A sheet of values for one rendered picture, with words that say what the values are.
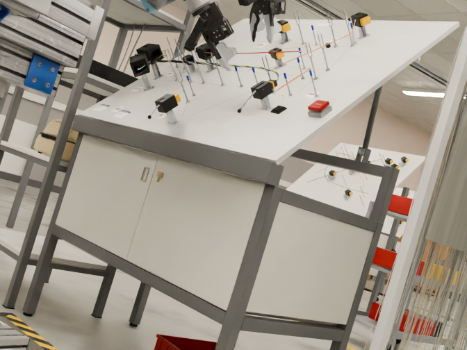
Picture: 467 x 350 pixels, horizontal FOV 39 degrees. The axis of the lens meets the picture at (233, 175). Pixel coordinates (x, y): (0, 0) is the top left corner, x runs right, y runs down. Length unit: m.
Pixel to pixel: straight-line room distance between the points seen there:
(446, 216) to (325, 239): 0.41
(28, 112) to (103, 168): 7.17
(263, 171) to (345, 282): 0.58
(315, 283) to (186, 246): 0.44
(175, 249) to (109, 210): 0.44
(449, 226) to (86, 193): 1.42
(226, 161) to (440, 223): 0.66
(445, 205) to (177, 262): 0.86
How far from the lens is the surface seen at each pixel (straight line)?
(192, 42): 2.13
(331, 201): 6.52
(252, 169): 1.96
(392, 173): 2.40
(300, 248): 2.10
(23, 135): 5.24
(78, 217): 2.72
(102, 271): 3.16
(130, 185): 2.48
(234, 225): 2.02
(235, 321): 1.98
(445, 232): 2.00
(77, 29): 1.82
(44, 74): 1.82
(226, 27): 2.09
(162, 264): 2.24
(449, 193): 1.98
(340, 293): 2.32
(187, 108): 2.49
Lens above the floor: 0.74
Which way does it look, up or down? 2 degrees up
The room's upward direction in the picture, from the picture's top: 17 degrees clockwise
